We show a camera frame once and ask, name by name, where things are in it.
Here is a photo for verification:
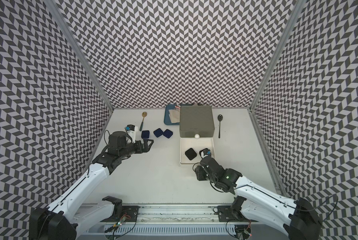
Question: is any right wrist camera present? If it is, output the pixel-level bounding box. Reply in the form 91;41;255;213
199;148;212;159

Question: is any aluminium front rail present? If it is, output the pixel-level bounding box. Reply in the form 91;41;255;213
57;203;303;224

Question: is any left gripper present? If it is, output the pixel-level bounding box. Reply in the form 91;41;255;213
119;138;154;159

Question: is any beige folded napkin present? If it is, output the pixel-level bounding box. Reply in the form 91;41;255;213
169;109;180;124

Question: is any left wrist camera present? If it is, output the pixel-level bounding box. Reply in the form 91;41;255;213
125;125;139;144

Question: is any blue tray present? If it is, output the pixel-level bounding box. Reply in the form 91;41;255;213
164;105;180;126

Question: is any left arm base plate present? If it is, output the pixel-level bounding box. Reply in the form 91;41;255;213
115;205;140;223

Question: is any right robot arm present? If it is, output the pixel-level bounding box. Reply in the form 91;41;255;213
194;156;323;240

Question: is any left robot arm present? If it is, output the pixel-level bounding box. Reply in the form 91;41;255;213
29;131;154;240

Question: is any three-drawer storage cabinet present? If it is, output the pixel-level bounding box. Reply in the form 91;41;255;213
180;105;215;165

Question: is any black brooch box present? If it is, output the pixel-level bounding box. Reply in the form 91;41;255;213
185;148;198;161
199;149;207;159

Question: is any navy brooch box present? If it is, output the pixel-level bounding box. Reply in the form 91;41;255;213
163;129;173;139
141;130;150;139
153;128;164;138

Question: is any black spoon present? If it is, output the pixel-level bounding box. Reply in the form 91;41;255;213
217;114;224;139

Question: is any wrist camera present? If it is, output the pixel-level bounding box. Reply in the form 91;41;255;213
199;148;212;159
125;125;139;144

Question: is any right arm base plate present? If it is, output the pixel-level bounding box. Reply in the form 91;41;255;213
217;205;247;223

